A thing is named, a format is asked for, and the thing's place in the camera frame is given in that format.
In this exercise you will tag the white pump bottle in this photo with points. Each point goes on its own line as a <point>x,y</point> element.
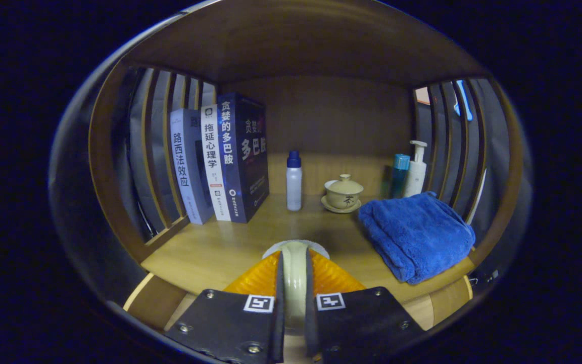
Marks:
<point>416,174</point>

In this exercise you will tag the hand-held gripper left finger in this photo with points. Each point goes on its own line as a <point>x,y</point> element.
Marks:
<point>279,303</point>

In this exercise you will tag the beige lidded teacup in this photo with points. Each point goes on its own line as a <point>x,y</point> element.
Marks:
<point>342,194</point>

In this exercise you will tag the white book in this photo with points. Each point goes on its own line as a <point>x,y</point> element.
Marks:
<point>212,162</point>

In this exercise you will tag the light blue book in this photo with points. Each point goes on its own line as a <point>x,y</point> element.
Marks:
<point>185,167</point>

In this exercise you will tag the wooden countertop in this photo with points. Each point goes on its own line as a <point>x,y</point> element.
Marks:
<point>230,247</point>

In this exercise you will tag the teal bottle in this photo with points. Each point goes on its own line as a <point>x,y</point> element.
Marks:
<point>399,177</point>

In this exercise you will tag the wooden cabinet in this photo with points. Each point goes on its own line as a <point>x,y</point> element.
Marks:
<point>331,116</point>

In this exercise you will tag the dark blue book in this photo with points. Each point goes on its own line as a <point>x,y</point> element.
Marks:
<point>250,162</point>

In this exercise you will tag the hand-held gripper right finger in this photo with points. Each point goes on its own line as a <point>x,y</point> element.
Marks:
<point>309,303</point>

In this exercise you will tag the white bottle with blue cap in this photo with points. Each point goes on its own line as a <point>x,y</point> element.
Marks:
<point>294,187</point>

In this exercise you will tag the blue folded towel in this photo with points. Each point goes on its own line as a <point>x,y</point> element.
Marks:
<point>417,237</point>

